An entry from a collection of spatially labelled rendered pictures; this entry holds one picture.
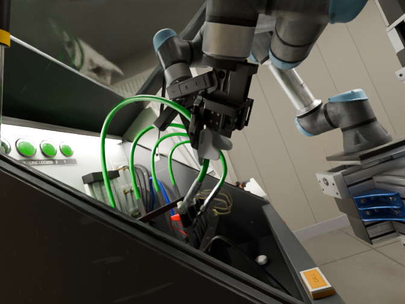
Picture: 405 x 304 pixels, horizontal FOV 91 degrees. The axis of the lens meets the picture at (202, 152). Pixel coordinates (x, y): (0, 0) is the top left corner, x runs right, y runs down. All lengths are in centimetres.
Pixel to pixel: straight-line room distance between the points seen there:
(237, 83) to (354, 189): 68
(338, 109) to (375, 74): 231
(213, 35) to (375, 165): 77
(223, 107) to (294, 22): 15
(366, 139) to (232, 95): 68
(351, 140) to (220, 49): 73
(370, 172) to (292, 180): 177
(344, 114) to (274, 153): 170
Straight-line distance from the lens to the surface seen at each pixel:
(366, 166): 93
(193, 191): 45
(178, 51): 61
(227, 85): 34
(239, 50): 32
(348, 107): 94
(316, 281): 40
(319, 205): 279
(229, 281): 25
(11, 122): 63
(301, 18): 34
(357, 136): 95
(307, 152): 270
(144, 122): 102
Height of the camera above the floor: 118
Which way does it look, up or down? 5 degrees up
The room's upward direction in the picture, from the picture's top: 20 degrees counter-clockwise
